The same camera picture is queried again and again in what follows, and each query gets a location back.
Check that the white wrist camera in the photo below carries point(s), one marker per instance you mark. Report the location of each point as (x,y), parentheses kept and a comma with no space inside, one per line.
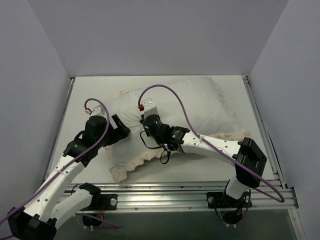
(148,107)
(97,111)

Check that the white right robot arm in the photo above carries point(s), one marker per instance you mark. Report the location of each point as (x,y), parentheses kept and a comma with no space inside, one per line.
(250,158)

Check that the grey and cream pillowcase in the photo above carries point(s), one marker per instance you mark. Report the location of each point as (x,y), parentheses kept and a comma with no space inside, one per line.
(199,101)

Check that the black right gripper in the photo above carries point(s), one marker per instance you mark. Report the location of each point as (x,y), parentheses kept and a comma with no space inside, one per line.
(144,119)

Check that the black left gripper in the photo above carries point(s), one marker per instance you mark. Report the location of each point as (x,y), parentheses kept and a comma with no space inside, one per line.
(118,129)

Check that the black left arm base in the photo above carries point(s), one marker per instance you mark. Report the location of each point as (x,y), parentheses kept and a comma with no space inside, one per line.
(101,203)

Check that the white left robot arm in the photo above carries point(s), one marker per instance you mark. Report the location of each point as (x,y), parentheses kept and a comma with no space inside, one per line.
(40,218)

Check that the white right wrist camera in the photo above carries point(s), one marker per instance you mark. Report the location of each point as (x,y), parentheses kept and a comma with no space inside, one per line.
(148,107)

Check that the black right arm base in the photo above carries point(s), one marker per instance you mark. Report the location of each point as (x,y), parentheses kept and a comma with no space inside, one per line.
(227,209)

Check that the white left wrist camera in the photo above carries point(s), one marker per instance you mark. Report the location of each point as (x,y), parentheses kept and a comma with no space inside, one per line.
(97,111)

